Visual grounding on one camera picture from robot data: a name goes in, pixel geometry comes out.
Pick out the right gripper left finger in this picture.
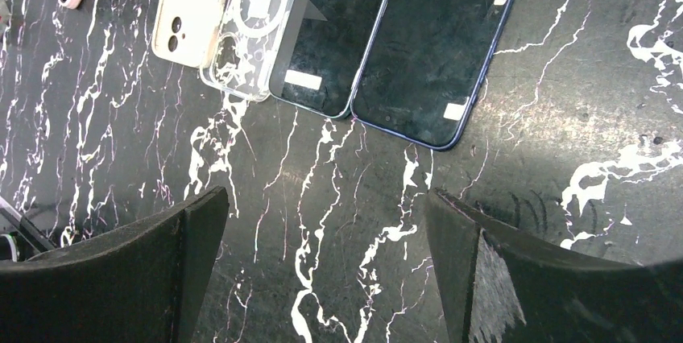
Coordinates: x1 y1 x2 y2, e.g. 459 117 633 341
1 186 230 342

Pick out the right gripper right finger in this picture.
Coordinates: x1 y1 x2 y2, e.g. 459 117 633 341
424 188 682 342

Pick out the beige phone case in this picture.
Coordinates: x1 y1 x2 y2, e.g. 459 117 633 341
151 0 227 68

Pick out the clear phone case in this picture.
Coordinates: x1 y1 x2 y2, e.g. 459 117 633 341
199 0 295 102

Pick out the dark phone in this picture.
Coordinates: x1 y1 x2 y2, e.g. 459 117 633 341
268 0 382 119

